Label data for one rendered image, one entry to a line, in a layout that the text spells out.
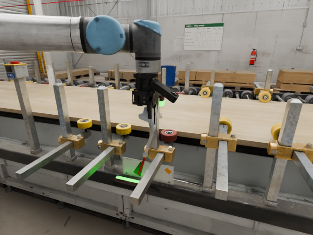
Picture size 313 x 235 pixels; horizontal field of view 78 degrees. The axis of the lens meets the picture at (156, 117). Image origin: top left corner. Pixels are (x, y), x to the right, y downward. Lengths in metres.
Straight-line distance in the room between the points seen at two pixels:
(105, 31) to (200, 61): 7.53
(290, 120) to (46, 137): 1.46
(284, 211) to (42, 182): 1.74
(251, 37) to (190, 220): 7.01
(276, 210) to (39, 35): 0.98
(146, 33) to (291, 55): 7.45
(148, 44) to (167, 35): 7.69
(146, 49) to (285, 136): 0.57
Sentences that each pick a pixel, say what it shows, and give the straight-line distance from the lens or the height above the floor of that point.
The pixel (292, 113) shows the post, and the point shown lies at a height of 1.09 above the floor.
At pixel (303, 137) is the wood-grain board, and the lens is 1.15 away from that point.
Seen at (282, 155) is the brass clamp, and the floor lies 0.94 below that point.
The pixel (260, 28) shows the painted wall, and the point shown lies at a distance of 7.86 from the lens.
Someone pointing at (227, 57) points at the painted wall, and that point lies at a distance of 7.86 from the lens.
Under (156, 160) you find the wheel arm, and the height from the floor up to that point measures 0.86.
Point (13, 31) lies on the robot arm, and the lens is 0.59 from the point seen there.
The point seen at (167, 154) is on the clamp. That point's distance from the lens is 0.86.
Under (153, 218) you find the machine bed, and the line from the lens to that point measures 1.53.
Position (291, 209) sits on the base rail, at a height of 0.70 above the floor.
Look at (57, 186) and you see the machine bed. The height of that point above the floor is 0.21.
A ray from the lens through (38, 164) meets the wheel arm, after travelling 0.99.
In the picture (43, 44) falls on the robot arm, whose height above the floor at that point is 1.31.
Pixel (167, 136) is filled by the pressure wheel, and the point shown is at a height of 0.90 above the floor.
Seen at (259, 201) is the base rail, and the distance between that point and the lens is 0.97.
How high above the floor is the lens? 1.30
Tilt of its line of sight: 20 degrees down
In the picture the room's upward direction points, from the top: straight up
